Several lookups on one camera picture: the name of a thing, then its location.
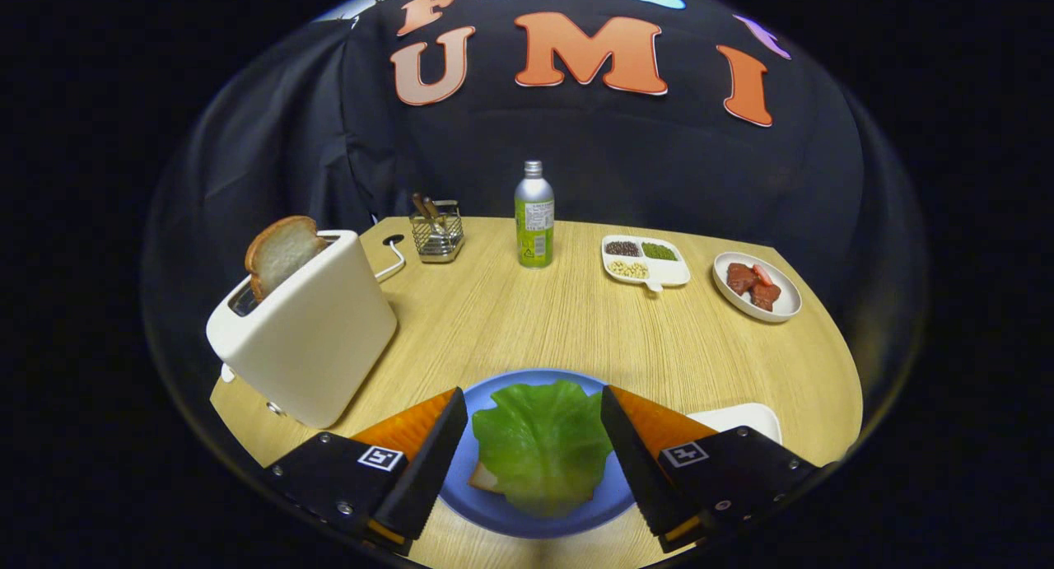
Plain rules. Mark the red sausage slice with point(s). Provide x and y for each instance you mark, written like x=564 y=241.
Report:
x=763 y=274

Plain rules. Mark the black backdrop cloth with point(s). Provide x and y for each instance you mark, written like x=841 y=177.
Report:
x=576 y=157

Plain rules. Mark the white square plate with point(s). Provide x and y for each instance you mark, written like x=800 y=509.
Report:
x=741 y=417

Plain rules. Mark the toasted bread slice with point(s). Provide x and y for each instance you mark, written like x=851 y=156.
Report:
x=280 y=252

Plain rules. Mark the pile of yellow soybeans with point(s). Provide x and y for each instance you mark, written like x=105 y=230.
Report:
x=628 y=269

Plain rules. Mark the white oval plate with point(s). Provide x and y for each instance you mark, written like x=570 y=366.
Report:
x=786 y=301

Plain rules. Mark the pile of green beans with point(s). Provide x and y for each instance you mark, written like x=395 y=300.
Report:
x=659 y=251

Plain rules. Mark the white toaster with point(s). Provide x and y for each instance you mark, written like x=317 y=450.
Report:
x=313 y=338

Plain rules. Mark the green label metal bottle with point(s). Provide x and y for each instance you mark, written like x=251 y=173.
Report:
x=533 y=231

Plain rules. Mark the blue plate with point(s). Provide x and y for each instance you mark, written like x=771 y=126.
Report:
x=527 y=524

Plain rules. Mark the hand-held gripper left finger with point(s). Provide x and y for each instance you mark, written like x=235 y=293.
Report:
x=432 y=462

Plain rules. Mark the brown meat piece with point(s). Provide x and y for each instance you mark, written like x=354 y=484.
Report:
x=766 y=297
x=741 y=278

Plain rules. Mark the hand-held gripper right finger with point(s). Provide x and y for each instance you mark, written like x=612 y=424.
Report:
x=634 y=462

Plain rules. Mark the white bread slice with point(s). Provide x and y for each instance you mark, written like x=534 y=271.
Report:
x=484 y=478

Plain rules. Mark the white divided dish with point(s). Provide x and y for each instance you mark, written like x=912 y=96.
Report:
x=671 y=272

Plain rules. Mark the green lettuce leaf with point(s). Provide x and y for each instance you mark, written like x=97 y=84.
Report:
x=543 y=445

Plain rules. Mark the pile of dark red beans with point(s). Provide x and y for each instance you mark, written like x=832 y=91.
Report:
x=622 y=249

